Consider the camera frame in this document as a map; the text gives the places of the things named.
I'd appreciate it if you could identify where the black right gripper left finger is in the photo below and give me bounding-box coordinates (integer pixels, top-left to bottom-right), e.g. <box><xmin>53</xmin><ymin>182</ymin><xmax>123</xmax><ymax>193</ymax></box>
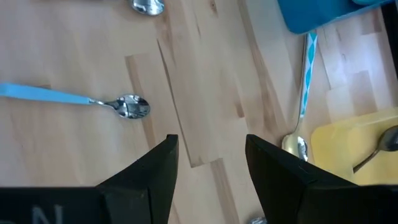
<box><xmin>0</xmin><ymin>134</ymin><xmax>180</xmax><ymax>224</ymax></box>

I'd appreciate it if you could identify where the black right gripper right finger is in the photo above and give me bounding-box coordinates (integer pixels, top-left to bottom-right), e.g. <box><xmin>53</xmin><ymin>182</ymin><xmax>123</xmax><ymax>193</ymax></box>
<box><xmin>245</xmin><ymin>134</ymin><xmax>398</xmax><ymax>224</ymax></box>

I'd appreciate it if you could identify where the all-metal spoon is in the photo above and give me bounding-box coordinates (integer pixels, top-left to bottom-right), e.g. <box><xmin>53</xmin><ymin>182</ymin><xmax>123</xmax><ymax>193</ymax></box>
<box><xmin>352</xmin><ymin>124</ymin><xmax>398</xmax><ymax>174</ymax></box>

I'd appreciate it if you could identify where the spoon with teal patterned handle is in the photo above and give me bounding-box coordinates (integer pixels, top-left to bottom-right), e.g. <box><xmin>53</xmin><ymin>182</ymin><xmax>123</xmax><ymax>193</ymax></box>
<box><xmin>281</xmin><ymin>30</ymin><xmax>318</xmax><ymax>162</ymax></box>

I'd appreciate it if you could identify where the yellow plastic bin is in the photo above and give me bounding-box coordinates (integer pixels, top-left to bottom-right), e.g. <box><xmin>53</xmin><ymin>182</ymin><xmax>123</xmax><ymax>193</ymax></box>
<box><xmin>310</xmin><ymin>107</ymin><xmax>398</xmax><ymax>187</ymax></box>

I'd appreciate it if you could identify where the blue plastic bin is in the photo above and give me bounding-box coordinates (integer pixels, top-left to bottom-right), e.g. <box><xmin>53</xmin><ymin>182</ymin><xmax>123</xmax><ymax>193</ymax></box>
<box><xmin>276</xmin><ymin>0</ymin><xmax>396</xmax><ymax>35</ymax></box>

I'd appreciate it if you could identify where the spoon with light blue handle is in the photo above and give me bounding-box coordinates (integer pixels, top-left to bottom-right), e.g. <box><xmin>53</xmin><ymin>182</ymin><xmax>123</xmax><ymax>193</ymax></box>
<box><xmin>128</xmin><ymin>0</ymin><xmax>166</xmax><ymax>17</ymax></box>
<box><xmin>0</xmin><ymin>82</ymin><xmax>152</xmax><ymax>120</ymax></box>

